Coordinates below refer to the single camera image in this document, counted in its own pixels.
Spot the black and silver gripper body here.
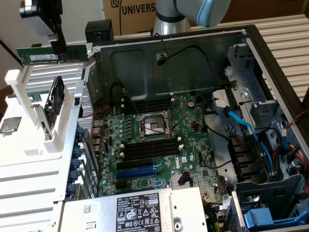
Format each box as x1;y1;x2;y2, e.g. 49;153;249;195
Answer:
19;0;60;37

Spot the green RAM stick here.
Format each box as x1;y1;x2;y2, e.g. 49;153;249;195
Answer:
15;44;88;66
7;92;50;101

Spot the black RAM slot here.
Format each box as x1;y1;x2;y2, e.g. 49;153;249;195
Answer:
123;105;173;115
123;101;174;111
122;95;174;103
120;144;183;158
122;98;174;107
120;137;182;151
120;147;183;162
120;141;182;155

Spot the small black box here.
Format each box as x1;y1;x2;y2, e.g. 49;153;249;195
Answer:
85;20;114;46

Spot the cardboard box with Universal print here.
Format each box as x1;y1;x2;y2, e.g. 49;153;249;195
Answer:
102;0;158;37

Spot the silver CPU chip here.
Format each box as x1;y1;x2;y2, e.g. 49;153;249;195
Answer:
0;116;23;134

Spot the metal locking lever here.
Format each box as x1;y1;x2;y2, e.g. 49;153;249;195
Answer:
168;96;184;116
123;88;143;121

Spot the silver rear port block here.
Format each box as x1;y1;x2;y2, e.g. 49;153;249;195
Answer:
91;119;105;157

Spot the white parts rack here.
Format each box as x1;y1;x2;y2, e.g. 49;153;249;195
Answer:
0;43;95;232

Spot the open grey PC case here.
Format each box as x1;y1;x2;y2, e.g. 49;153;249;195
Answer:
57;24;309;232

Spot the CPU socket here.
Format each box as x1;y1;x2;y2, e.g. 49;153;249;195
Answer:
137;110;176;143

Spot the long black expansion slot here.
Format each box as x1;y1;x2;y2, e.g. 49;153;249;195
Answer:
116;159;155;170

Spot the blue expansion slot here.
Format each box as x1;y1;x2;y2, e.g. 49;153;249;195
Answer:
115;167;157;180

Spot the green Dell motherboard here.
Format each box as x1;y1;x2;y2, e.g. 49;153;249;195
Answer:
91;93;234;203

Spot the silver power supply unit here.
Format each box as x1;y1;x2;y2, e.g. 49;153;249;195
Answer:
59;187;209;232

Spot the silver chipset heatsink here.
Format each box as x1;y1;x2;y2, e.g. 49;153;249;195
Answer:
172;173;194;187

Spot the plain brown cardboard box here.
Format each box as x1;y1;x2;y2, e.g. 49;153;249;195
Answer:
189;0;309;27

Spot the black fan shroud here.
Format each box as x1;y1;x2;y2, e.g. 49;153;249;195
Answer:
227;127;283;183

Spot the grey disk bay cage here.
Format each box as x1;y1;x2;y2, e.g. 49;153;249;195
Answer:
230;173;309;232

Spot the blue disk bay caddy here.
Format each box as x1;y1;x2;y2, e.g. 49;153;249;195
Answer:
243;207;309;232

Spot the black wire with connector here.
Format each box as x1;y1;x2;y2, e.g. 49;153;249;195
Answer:
154;32;219;86

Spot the blue SATA wire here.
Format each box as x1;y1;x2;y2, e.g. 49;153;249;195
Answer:
220;105;290;181

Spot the red and black twisted wire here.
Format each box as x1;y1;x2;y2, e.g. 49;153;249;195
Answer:
285;108;309;132

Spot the red yellow power wire bundle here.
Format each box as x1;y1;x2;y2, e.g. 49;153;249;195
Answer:
288;142;309;176

